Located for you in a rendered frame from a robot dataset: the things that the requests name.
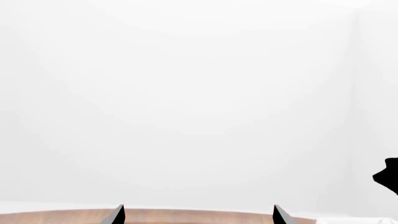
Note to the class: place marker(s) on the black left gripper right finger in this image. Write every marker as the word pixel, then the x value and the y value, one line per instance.
pixel 280 218

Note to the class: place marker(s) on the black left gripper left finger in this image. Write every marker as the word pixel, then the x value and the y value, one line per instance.
pixel 117 218

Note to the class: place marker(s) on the white cloth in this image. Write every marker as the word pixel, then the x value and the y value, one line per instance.
pixel 357 221

